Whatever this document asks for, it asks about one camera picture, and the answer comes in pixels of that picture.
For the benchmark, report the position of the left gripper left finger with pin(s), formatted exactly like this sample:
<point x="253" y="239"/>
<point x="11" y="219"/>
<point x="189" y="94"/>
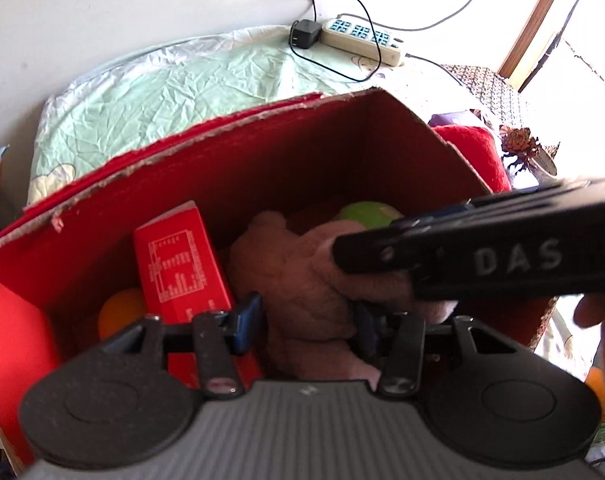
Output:
<point x="212" y="353"/>

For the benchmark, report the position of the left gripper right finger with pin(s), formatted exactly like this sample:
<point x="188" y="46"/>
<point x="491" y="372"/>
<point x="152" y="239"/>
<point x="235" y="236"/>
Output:
<point x="462" y="358"/>

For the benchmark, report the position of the red printed carton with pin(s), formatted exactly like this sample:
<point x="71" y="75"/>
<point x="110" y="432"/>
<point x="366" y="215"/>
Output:
<point x="180" y="279"/>

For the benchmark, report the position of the pink plush toy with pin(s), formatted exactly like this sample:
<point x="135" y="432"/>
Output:
<point x="307" y="298"/>

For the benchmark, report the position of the green plush doll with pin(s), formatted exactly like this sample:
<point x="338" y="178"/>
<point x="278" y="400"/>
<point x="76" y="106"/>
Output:
<point x="371" y="215"/>

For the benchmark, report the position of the dried flower in vase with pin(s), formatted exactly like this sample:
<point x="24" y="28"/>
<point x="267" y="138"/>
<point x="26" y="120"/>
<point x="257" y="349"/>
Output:
<point x="526" y="153"/>

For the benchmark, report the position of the orange gourd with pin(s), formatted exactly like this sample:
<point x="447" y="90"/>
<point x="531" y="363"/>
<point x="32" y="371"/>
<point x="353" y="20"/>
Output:
<point x="119" y="311"/>

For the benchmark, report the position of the red embroidered pillow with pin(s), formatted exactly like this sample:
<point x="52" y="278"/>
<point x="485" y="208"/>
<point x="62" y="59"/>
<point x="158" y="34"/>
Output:
<point x="478" y="147"/>

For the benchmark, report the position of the wicker chair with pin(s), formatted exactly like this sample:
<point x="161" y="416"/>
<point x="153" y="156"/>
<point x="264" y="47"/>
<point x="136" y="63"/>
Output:
<point x="499" y="102"/>

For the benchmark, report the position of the purple cloth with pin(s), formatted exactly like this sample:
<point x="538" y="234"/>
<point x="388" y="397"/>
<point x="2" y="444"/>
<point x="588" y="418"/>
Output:
<point x="464" y="118"/>

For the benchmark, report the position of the large red cardboard box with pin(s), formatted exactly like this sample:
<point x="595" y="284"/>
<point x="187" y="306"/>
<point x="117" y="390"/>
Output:
<point x="66" y="255"/>

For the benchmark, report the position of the green bed sheet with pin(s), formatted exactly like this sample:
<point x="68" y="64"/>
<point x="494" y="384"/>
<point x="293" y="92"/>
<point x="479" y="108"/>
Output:
<point x="135" y="101"/>

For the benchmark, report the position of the white power strip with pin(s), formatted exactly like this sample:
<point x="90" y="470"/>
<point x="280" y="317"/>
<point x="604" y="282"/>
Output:
<point x="361" y="38"/>

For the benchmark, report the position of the black power adapter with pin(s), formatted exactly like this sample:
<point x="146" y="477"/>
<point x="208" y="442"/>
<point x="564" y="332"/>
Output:
<point x="304" y="34"/>

